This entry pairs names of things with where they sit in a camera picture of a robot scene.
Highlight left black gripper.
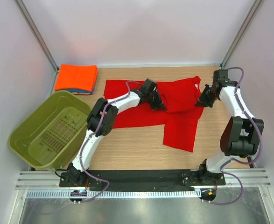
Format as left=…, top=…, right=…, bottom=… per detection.
left=147, top=90, right=167, bottom=111

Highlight red t shirt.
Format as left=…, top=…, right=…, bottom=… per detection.
left=114, top=76, right=204, bottom=152

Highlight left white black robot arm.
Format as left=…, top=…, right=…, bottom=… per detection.
left=65, top=79, right=167, bottom=187

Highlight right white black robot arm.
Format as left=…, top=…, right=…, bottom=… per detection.
left=195, top=69, right=264, bottom=185

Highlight orange folded t shirt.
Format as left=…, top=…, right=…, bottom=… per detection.
left=54, top=64, right=98, bottom=92

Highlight blue folded t shirt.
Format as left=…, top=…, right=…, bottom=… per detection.
left=66, top=89, right=94, bottom=95

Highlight olive green plastic basket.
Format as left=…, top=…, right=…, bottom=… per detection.
left=8, top=91, right=91, bottom=171

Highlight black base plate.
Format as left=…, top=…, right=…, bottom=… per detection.
left=59, top=169, right=225, bottom=192

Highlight slotted cable duct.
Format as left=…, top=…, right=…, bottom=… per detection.
left=26, top=189, right=201, bottom=199

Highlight aluminium frame rail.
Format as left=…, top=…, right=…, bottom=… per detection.
left=15, top=168, right=271, bottom=189

